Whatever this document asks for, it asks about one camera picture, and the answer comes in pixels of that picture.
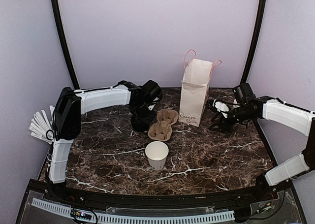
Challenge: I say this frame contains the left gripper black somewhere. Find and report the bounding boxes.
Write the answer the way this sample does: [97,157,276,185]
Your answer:
[130,102,158,125]

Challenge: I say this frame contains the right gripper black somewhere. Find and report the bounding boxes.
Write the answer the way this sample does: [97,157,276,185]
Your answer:
[209,104,253,133]

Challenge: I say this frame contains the stack of black lids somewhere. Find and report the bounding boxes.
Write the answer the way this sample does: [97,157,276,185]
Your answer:
[130,116,150,132]

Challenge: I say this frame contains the brown cardboard cup carrier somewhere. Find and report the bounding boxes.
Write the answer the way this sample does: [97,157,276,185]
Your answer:
[148,109,179,142]

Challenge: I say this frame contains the single white paper cup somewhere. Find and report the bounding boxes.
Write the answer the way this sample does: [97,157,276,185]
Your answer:
[145,141,169,170]

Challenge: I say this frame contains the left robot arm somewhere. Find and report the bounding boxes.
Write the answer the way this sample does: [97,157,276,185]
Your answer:
[48,80,162,202]

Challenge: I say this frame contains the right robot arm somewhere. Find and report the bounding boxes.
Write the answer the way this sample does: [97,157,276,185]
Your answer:
[206,96,315,201]

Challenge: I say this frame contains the white paper takeout bag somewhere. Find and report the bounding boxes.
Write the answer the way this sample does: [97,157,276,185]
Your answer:
[178,49,222,127]

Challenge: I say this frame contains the cup holding wrapped straws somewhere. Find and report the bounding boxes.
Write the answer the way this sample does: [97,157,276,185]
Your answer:
[29,105,55,144]

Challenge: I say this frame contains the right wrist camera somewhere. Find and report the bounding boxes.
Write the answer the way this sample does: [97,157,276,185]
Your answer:
[211,99,230,118]

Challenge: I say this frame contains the white slotted cable duct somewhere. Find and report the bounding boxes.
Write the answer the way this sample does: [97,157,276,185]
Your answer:
[31,198,235,224]

